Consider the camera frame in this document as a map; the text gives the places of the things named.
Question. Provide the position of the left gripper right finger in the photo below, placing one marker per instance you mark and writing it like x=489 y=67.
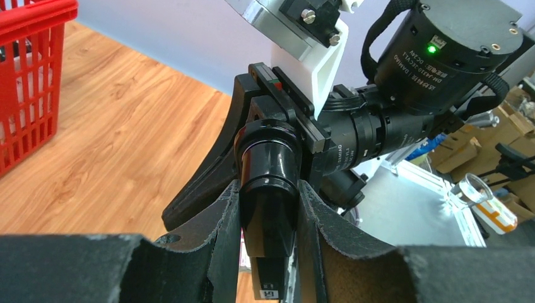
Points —
x=338 y=262

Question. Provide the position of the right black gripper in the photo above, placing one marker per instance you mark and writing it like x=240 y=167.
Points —
x=264 y=93

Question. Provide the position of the black stapler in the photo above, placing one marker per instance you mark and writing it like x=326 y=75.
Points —
x=267 y=155

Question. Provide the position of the red plastic shopping basket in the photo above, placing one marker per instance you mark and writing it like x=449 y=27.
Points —
x=32 y=40

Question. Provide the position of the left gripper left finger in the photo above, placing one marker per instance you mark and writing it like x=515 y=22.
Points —
x=196 y=262

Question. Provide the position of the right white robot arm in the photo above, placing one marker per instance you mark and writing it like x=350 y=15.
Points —
x=429 y=65

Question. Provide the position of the clear plastic cup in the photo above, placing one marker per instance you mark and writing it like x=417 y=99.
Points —
x=470 y=191

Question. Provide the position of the aluminium frame rail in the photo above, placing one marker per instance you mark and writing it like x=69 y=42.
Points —
x=422 y=213

